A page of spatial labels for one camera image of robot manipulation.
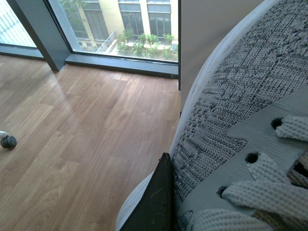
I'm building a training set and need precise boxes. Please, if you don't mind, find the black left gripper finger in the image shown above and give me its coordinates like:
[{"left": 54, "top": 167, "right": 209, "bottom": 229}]
[{"left": 119, "top": 153, "right": 174, "bottom": 231}]

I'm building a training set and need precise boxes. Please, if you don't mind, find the grey knit sneaker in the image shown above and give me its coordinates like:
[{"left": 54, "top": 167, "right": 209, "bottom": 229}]
[{"left": 115, "top": 0, "right": 308, "bottom": 231}]

